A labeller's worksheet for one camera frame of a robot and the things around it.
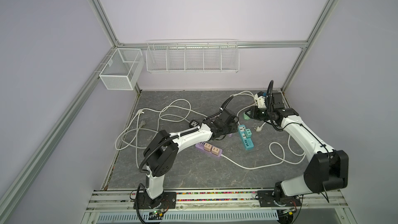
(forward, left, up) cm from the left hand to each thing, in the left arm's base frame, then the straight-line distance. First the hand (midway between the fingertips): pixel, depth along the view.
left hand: (237, 129), depth 84 cm
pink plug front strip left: (-7, +17, -6) cm, 19 cm away
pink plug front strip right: (-9, +13, -6) cm, 17 cm away
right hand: (+7, -7, +5) cm, 11 cm away
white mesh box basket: (+45, +72, +7) cm, 85 cm away
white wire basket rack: (+49, +6, +14) cm, 52 cm away
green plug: (+4, -5, +4) cm, 8 cm away
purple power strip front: (-4, +21, -10) cm, 23 cm away
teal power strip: (-3, -7, -11) cm, 14 cm away
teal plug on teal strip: (0, -7, -6) cm, 9 cm away
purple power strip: (+3, +2, -12) cm, 12 cm away
